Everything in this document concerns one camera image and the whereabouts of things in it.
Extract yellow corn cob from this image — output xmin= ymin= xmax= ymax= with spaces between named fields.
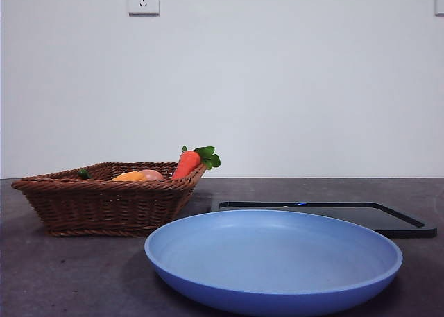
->
xmin=111 ymin=171 xmax=147 ymax=182

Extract blue round plate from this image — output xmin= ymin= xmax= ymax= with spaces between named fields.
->
xmin=144 ymin=209 xmax=404 ymax=317

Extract brown wicker basket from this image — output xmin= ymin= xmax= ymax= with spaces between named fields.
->
xmin=11 ymin=162 xmax=209 ymax=237

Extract orange toy carrot green leaves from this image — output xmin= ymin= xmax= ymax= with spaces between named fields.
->
xmin=171 ymin=145 xmax=222 ymax=180

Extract black cutting board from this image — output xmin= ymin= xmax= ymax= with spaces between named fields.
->
xmin=210 ymin=200 xmax=438 ymax=239

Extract white wall socket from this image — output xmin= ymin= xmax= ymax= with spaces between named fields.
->
xmin=128 ymin=0 xmax=160 ymax=17

